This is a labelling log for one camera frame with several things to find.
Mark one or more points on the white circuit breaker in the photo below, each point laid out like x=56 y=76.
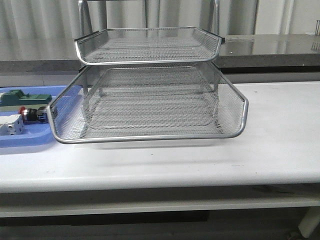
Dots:
x=11 y=125

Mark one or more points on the silver mesh tiered rack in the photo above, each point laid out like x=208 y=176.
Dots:
x=148 y=84

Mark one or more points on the blue plastic tray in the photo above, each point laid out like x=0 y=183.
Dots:
x=25 y=140

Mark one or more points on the green terminal block component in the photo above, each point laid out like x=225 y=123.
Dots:
x=12 y=100

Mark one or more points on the white table leg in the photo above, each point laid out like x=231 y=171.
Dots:
x=309 y=222

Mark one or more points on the grey stone counter ledge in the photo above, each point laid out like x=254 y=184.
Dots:
x=238 y=55

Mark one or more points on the red emergency push button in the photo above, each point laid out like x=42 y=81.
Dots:
x=32 y=115

